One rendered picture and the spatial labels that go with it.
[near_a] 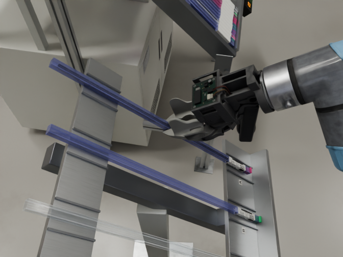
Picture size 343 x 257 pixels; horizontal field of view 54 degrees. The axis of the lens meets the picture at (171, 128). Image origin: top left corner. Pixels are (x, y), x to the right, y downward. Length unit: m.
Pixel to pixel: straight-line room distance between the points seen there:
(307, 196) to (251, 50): 0.95
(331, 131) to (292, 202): 1.13
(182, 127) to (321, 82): 0.24
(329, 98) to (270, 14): 1.96
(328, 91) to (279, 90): 0.07
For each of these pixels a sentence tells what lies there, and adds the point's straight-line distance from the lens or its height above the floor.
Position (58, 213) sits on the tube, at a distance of 0.46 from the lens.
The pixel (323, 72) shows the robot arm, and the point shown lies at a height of 1.11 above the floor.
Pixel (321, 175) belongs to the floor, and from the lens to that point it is 1.77.
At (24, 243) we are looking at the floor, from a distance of 1.64.
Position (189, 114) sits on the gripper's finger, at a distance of 0.63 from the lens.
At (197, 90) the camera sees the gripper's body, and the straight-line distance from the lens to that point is 0.57.
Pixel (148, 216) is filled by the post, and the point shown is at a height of 0.80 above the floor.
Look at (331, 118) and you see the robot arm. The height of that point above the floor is 1.07.
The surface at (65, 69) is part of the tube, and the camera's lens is 0.56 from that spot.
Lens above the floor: 1.47
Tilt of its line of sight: 57 degrees down
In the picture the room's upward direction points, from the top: straight up
